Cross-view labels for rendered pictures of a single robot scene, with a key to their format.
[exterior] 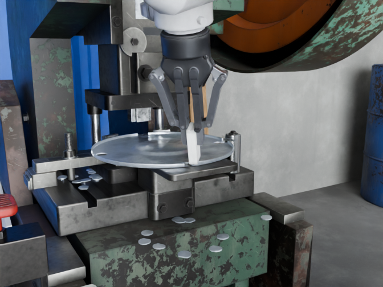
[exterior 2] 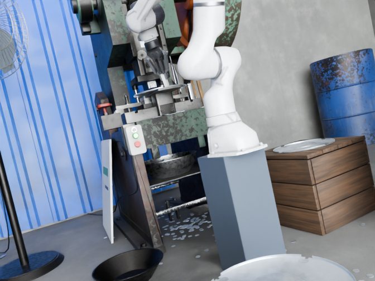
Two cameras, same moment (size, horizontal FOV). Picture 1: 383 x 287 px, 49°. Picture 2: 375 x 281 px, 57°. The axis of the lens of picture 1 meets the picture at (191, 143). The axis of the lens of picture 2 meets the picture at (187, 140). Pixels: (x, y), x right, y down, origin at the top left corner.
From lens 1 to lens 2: 112 cm
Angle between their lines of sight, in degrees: 13
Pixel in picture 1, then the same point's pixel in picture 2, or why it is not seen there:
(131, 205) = (151, 112)
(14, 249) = (111, 116)
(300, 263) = not seen: hidden behind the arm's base
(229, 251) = (191, 123)
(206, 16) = (154, 34)
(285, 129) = (265, 115)
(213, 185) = (183, 103)
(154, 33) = not seen: hidden behind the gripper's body
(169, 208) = (165, 111)
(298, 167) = (281, 138)
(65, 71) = (122, 78)
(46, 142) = not seen: hidden behind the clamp
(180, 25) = (147, 38)
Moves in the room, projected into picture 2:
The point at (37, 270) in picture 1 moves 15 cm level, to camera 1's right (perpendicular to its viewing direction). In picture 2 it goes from (119, 124) to (149, 117)
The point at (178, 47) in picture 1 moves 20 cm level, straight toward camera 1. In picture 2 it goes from (148, 45) to (138, 36)
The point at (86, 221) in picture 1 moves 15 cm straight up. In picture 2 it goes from (135, 118) to (128, 90)
